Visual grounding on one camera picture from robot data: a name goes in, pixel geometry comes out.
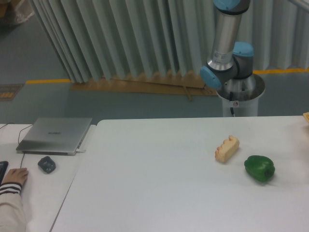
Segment pale green folding curtain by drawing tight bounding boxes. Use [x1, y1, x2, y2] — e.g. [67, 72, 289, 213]
[31, 0, 309, 83]

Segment black keyboard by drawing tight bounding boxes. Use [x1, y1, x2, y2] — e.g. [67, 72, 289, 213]
[0, 161, 9, 184]

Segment green bell pepper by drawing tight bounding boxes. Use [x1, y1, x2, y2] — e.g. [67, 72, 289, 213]
[244, 155, 275, 182]

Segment black mouse cable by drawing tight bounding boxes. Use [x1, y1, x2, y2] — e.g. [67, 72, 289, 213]
[18, 125, 33, 169]

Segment wooden basket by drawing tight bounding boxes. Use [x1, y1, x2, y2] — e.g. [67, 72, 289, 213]
[303, 112, 309, 123]

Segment cardboard boxes in corner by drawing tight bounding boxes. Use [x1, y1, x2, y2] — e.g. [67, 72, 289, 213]
[0, 0, 34, 27]

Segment beige toy cake slice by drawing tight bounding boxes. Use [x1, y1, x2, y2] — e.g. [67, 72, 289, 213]
[215, 135, 239, 163]

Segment brown cardboard sheet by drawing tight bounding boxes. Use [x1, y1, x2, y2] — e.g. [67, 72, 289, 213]
[70, 71, 217, 100]

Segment person's hand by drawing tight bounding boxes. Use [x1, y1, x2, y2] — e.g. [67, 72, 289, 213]
[2, 168, 28, 186]

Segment dark grey small tray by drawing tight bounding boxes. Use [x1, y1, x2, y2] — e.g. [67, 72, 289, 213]
[38, 156, 56, 174]

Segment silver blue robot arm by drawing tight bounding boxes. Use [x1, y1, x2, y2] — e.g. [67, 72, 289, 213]
[200, 0, 309, 102]

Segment silver closed laptop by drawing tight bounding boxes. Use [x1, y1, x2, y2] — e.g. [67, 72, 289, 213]
[16, 117, 92, 155]

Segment striped cream sleeve forearm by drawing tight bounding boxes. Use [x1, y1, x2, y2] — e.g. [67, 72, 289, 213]
[0, 182, 26, 232]

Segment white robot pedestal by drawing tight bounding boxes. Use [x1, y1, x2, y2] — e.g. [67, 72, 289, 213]
[217, 92, 264, 117]

